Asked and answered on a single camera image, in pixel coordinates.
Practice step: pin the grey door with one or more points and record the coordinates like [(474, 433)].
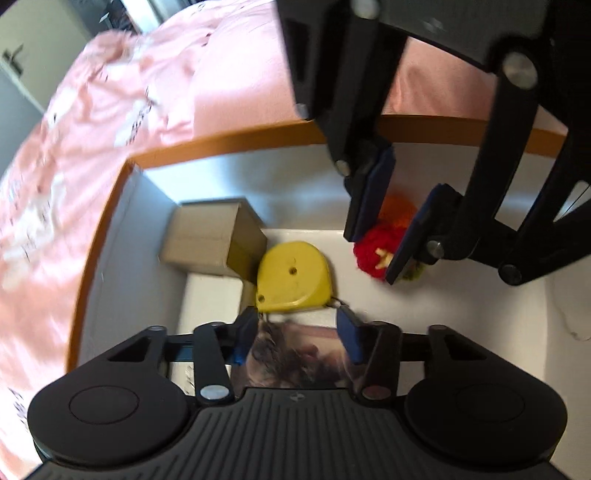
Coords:
[(14, 97)]

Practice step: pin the small brown cardboard box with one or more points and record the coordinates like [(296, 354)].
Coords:
[(203, 240)]

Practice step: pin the pink printed blanket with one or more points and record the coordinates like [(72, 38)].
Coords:
[(92, 138)]

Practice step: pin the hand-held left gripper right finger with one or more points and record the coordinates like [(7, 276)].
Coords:
[(348, 337)]

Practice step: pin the yellow tape measure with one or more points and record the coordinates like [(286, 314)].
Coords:
[(291, 277)]

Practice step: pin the red knitted toy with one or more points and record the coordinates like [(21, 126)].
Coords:
[(369, 251)]

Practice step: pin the white rectangular box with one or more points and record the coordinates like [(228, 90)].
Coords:
[(183, 378)]

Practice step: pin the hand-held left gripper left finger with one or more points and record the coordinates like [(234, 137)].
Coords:
[(244, 337)]

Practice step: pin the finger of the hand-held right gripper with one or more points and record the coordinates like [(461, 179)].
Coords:
[(415, 230), (374, 194)]

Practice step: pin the white bin with wooden rim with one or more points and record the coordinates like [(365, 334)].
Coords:
[(300, 194)]

